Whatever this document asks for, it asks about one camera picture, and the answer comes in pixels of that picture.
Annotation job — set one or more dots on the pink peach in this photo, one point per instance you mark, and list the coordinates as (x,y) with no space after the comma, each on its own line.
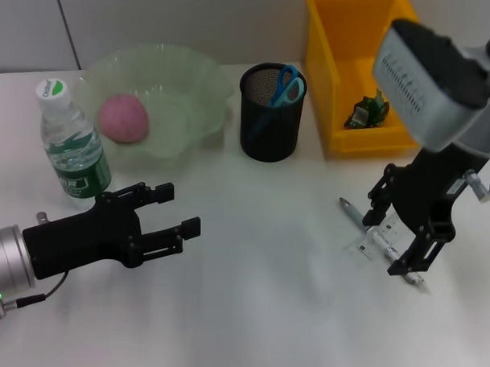
(122,119)

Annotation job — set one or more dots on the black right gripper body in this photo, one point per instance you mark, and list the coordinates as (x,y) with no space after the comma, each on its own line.
(434,186)

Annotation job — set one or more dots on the black mesh pen holder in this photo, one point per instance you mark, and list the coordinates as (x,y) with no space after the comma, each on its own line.
(271,132)

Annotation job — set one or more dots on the green plastic wrapper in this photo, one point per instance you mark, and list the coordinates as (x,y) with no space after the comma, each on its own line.
(366,111)

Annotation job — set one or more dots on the clear plastic ruler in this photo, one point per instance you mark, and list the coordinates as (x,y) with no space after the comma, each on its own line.
(365,250)

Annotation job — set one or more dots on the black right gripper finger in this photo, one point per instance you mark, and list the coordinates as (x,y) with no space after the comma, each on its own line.
(423,252)
(379,196)

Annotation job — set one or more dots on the clear green-label water bottle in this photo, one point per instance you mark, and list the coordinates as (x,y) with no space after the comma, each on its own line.
(74,157)

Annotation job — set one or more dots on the grey clear ballpoint pen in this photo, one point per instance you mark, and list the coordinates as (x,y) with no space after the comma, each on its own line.
(350,209)

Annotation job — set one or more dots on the translucent green fruit bowl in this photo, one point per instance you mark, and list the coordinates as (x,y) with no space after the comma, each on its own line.
(183,93)

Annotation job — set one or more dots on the blue scissors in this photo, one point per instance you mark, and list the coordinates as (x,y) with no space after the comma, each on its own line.
(286,92)

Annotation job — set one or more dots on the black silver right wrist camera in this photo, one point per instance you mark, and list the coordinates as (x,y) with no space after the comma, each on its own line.
(425,85)

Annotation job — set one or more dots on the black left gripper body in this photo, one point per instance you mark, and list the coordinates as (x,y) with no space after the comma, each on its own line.
(86,236)

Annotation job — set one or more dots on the silver left gripper stud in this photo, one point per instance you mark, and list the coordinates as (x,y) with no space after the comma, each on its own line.
(41,217)

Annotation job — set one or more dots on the yellow plastic bin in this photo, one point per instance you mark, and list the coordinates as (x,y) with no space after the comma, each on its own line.
(338,54)

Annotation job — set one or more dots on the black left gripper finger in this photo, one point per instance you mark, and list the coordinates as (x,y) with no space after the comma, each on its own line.
(170,239)
(156,193)

